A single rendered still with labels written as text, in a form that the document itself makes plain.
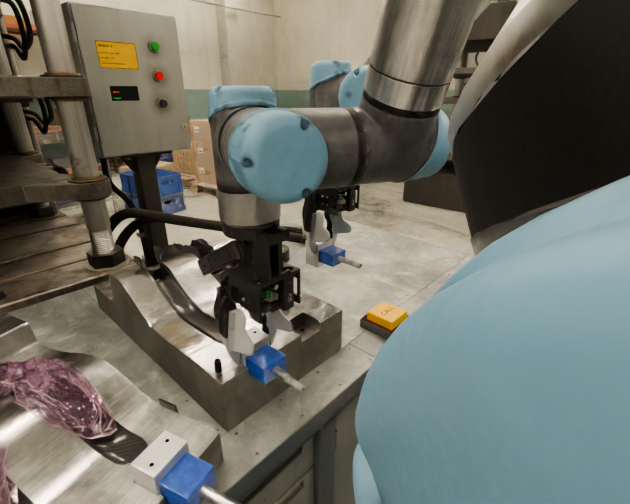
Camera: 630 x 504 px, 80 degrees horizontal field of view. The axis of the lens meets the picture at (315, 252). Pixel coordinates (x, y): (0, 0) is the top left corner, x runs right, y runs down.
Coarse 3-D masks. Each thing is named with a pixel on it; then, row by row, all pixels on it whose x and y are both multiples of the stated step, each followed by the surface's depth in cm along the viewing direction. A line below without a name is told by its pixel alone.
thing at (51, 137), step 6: (36, 132) 317; (48, 132) 324; (54, 132) 327; (60, 132) 331; (42, 138) 321; (48, 138) 325; (54, 138) 328; (60, 138) 332; (108, 162) 375; (108, 168) 375; (114, 192) 386; (108, 198) 381; (114, 198) 386; (60, 204) 362; (66, 204) 362; (72, 204) 362; (78, 204) 362; (114, 204) 389; (60, 210) 349; (66, 210) 353
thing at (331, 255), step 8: (320, 248) 80; (328, 248) 80; (336, 248) 80; (312, 256) 81; (320, 256) 80; (328, 256) 78; (336, 256) 78; (344, 256) 80; (312, 264) 82; (320, 264) 81; (328, 264) 79; (336, 264) 79; (352, 264) 76; (360, 264) 76
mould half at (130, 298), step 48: (96, 288) 82; (144, 288) 69; (192, 288) 73; (144, 336) 68; (192, 336) 61; (288, 336) 60; (336, 336) 69; (192, 384) 58; (240, 384) 53; (288, 384) 62
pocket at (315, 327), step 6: (294, 318) 66; (300, 318) 67; (306, 318) 67; (312, 318) 66; (294, 324) 66; (300, 324) 67; (306, 324) 67; (312, 324) 66; (318, 324) 65; (294, 330) 67; (300, 330) 67; (306, 330) 67; (312, 330) 67; (318, 330) 64; (306, 336) 63
